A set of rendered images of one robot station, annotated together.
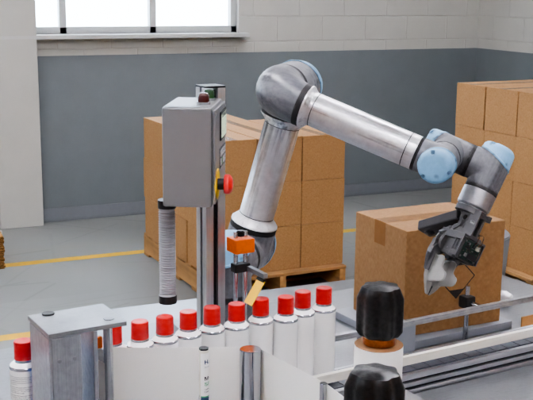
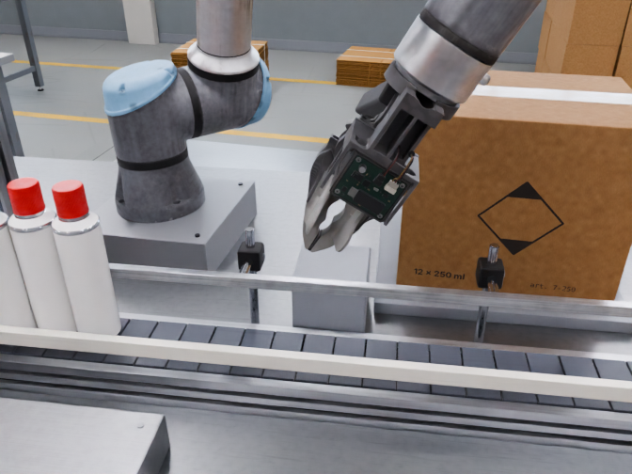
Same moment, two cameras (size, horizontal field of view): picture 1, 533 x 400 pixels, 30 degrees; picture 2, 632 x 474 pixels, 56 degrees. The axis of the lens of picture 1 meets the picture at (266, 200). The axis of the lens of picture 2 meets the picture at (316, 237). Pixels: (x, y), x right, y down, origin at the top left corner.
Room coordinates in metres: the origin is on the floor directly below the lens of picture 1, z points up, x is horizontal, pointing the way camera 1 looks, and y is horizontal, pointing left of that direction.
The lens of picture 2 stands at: (1.68, -0.70, 1.36)
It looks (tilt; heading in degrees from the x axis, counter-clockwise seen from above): 30 degrees down; 38
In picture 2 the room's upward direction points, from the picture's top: straight up
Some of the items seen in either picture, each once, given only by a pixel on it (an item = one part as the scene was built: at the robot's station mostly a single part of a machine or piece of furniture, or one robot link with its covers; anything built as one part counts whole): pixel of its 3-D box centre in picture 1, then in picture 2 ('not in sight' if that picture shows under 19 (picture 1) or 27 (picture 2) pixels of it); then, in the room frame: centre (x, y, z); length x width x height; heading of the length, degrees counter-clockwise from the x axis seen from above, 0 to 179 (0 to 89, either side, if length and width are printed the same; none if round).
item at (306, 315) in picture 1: (301, 338); (43, 261); (1.96, -0.08, 0.98); 0.05 x 0.05 x 0.20
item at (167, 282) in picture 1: (167, 251); not in sight; (1.90, 0.20, 1.18); 0.04 x 0.04 x 0.21
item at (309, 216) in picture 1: (239, 198); (617, 60); (5.83, 0.16, 0.45); 1.20 x 0.83 x 0.89; 26
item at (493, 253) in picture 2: (472, 321); (487, 311); (2.28, -0.50, 0.91); 0.07 x 0.03 x 0.17; 31
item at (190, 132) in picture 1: (195, 150); not in sight; (1.92, 0.14, 1.38); 0.17 x 0.10 x 0.19; 176
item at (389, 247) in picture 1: (427, 265); (509, 181); (2.51, -0.42, 0.99); 0.30 x 0.24 x 0.27; 116
